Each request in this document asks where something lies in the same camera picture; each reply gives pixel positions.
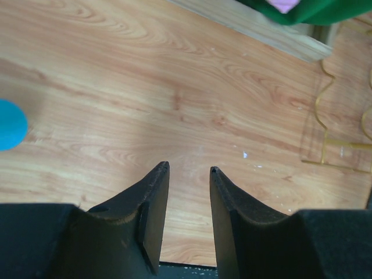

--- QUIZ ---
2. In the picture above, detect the wooden clothes rack frame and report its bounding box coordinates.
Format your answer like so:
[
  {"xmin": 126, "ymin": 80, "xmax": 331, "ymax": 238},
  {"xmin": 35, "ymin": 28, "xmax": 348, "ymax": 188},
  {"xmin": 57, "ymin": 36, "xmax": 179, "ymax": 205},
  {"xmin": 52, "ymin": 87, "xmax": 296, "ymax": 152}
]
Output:
[{"xmin": 173, "ymin": 0, "xmax": 340, "ymax": 62}]

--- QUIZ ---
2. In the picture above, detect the green vest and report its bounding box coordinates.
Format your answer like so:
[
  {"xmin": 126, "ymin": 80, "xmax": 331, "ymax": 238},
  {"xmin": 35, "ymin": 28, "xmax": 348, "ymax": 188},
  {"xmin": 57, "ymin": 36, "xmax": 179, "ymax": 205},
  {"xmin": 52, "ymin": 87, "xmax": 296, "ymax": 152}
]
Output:
[{"xmin": 240, "ymin": 0, "xmax": 371, "ymax": 26}]

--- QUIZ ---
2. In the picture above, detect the gold wire wine glass rack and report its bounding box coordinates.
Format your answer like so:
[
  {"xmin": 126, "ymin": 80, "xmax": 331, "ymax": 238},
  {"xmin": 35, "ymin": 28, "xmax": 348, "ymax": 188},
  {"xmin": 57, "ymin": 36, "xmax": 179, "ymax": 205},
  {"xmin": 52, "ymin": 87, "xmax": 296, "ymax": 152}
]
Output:
[{"xmin": 301, "ymin": 59, "xmax": 371, "ymax": 174}]

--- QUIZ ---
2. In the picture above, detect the teal plastic wine glass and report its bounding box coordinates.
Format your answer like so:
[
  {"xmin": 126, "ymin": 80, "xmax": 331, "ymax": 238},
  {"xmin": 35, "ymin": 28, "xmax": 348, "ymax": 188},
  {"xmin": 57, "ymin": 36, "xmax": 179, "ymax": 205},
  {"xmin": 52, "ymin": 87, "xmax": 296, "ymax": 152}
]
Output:
[{"xmin": 0, "ymin": 99, "xmax": 28, "ymax": 151}]

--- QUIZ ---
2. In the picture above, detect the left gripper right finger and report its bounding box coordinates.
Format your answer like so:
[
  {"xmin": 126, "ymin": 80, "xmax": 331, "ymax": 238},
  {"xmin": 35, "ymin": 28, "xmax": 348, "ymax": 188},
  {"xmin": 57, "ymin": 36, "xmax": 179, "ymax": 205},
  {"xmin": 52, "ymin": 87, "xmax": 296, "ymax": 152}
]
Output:
[{"xmin": 210, "ymin": 167, "xmax": 371, "ymax": 278}]

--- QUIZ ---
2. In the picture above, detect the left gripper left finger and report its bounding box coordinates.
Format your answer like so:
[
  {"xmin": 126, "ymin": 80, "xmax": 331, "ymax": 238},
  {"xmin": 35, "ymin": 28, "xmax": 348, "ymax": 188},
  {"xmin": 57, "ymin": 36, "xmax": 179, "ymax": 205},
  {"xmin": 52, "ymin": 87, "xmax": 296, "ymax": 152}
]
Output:
[{"xmin": 1, "ymin": 162, "xmax": 170, "ymax": 278}]

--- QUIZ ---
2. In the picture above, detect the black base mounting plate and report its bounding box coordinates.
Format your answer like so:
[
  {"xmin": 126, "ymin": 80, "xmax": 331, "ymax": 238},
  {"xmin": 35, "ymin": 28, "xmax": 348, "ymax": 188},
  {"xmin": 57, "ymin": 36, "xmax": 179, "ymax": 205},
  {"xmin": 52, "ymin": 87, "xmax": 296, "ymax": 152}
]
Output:
[{"xmin": 155, "ymin": 262, "xmax": 218, "ymax": 279}]

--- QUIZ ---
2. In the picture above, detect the pink shirt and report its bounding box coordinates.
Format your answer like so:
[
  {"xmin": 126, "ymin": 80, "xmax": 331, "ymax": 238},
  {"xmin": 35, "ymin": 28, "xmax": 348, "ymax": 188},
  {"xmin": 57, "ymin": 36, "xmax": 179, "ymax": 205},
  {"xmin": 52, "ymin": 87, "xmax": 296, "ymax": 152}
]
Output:
[{"xmin": 266, "ymin": 0, "xmax": 301, "ymax": 14}]

